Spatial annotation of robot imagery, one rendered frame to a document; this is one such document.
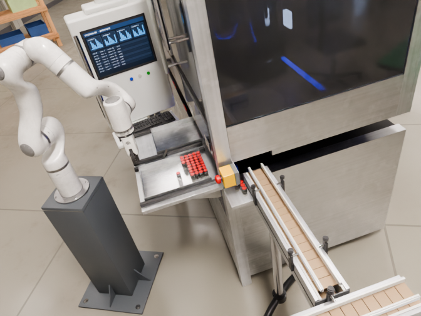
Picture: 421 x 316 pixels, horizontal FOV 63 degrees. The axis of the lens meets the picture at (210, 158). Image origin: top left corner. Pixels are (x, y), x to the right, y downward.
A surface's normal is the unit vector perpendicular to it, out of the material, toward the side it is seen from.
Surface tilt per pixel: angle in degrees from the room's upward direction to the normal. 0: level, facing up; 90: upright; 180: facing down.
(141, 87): 90
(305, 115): 90
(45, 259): 0
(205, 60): 90
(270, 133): 90
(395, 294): 0
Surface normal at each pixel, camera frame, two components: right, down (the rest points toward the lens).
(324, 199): 0.27, 0.57
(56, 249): -0.17, -0.77
